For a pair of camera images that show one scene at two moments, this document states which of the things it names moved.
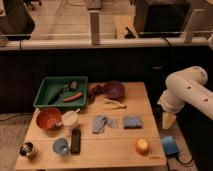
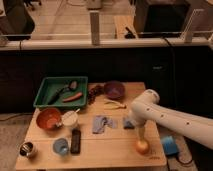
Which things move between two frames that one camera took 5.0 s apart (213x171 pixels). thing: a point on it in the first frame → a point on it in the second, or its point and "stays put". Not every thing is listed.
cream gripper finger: (168, 119) → (141, 130)
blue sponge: (132, 122) stays put
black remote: (75, 143) stays put
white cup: (70, 117) stays put
